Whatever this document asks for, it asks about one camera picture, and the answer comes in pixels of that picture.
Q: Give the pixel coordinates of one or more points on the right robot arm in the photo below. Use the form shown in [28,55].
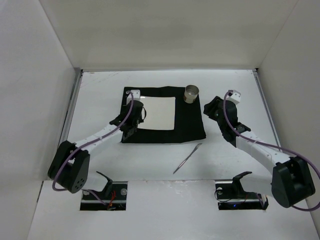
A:
[290,181]

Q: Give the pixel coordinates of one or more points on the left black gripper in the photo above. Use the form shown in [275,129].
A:
[139,111]

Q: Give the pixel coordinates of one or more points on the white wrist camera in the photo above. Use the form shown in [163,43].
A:
[134,94]
[234,96]

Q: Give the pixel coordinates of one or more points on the white paper cup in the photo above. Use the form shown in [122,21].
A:
[190,93]

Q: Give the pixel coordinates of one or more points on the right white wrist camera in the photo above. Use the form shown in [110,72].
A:
[234,96]

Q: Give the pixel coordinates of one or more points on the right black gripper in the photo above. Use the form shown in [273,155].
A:
[213,109]

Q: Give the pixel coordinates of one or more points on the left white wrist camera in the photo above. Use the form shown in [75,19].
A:
[134,94]

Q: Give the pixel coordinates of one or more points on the black cloth placemat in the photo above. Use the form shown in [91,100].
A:
[188,124]

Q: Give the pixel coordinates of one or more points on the square white plate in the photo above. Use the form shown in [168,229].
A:
[160,113]

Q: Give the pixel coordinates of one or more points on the aluminium rail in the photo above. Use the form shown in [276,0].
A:
[266,107]
[71,105]

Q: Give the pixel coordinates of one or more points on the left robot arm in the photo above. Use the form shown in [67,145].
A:
[69,169]

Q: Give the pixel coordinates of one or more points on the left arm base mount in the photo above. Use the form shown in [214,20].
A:
[103,197]

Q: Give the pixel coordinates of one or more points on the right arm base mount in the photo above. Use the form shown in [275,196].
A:
[231,195]

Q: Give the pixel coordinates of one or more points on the silver knife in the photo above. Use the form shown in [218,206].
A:
[185,160]

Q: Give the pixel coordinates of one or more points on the left aluminium rail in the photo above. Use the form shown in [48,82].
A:
[71,105]

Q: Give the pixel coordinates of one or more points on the right aluminium rail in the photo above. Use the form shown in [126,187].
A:
[266,107]

